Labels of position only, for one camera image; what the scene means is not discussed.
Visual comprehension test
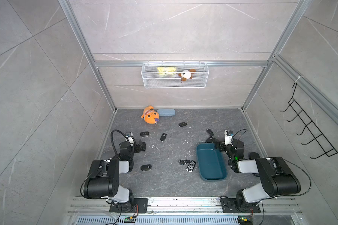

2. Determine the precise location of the black flip key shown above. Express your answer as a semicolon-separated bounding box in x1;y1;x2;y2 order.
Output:
140;131;149;137

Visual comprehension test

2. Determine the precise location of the black VW key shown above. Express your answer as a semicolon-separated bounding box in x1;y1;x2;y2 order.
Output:
160;133;167;142

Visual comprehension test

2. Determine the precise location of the teal storage box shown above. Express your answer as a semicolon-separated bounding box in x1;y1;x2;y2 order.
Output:
196;143;227;182

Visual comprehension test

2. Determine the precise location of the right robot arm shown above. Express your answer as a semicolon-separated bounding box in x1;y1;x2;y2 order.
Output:
197;137;303;213

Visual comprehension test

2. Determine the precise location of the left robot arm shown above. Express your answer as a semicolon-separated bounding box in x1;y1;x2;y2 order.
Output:
80;141;146;208

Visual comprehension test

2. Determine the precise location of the BMW key silver black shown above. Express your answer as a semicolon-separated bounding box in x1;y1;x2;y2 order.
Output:
186;160;196;172

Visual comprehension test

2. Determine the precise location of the Mercedes key chrome black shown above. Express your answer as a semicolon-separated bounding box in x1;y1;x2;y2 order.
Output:
178;159;191;165

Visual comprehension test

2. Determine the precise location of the orange plush toy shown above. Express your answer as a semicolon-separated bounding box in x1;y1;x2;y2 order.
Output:
141;106;159;124

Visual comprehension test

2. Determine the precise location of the light blue glasses case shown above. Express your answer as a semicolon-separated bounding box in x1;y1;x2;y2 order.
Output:
157;109;176;116

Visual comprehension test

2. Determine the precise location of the brown white plush dog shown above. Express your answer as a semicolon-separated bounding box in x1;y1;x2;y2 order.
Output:
178;69;196;82

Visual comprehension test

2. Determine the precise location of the yellow plush in basket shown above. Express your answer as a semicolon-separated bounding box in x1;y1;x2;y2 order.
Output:
156;67;177;76

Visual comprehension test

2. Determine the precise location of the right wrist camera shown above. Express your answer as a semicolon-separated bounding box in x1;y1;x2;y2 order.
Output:
224;130;234;145

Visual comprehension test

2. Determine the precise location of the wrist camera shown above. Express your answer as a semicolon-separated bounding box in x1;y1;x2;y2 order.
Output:
224;130;234;145
125;132;134;143

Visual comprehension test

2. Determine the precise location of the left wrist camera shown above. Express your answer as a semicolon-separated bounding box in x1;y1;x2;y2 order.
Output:
125;132;134;143

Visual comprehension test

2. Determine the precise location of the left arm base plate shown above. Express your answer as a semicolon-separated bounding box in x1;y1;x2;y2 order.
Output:
109;198;148;214

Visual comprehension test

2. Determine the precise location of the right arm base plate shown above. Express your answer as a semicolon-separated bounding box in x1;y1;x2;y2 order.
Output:
219;196;261;213

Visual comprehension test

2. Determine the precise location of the white wire basket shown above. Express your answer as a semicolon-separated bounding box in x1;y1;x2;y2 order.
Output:
141;62;209;89

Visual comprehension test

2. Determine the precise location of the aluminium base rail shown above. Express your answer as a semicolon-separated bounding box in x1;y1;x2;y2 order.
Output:
62;197;307;225

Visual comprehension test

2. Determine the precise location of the black wall hook rack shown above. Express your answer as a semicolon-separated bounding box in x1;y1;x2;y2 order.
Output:
280;83;338;159

